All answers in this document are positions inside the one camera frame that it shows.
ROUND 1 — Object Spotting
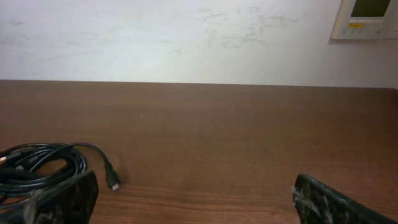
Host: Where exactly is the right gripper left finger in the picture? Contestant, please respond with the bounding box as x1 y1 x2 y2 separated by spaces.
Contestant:
1 171 99 224

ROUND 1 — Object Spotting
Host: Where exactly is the white wall control panel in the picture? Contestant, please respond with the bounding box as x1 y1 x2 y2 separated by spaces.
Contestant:
331 0 397 40

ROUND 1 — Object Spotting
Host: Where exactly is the thick black HDMI cable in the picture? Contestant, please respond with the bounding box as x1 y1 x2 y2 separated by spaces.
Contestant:
0 142 121 206

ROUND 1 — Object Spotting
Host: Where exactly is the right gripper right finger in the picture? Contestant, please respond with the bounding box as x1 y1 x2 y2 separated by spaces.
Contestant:
292 174 397 224

